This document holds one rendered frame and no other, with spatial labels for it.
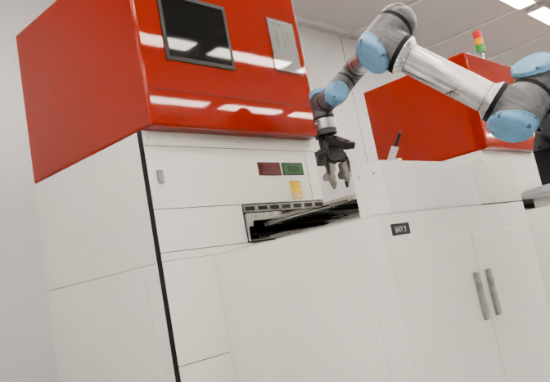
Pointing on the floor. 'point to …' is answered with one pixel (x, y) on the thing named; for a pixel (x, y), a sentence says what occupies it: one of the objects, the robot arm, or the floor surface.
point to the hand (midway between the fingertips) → (341, 184)
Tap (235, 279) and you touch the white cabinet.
